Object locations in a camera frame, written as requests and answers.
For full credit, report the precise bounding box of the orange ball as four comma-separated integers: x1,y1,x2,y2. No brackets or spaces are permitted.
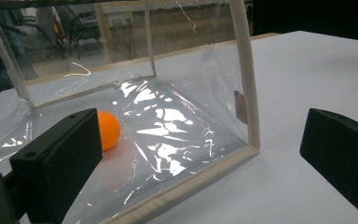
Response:
97,110,122,153

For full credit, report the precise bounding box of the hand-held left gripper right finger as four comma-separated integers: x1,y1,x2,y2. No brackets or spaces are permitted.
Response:
299,107,358,224

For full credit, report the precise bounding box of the transparent bag with beige trim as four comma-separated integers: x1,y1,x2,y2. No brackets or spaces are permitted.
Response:
0,0,261,224

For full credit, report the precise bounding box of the white table sheet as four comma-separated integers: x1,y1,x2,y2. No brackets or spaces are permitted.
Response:
0,30,358,224

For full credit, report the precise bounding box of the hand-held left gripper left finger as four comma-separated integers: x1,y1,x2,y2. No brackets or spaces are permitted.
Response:
8,107,103,224

